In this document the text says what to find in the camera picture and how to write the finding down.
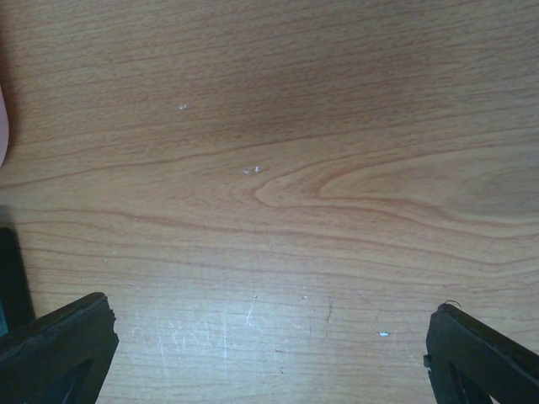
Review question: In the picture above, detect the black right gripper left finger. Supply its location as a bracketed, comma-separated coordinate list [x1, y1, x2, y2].
[1, 293, 119, 403]

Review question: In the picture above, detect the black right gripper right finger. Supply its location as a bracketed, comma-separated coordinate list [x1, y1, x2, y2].
[424, 303, 538, 403]

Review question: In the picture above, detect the black white chess board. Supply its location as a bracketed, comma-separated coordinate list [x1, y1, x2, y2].
[0, 227, 35, 336]

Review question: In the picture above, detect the pink plastic tray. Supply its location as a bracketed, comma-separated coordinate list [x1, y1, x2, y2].
[0, 92, 9, 166]

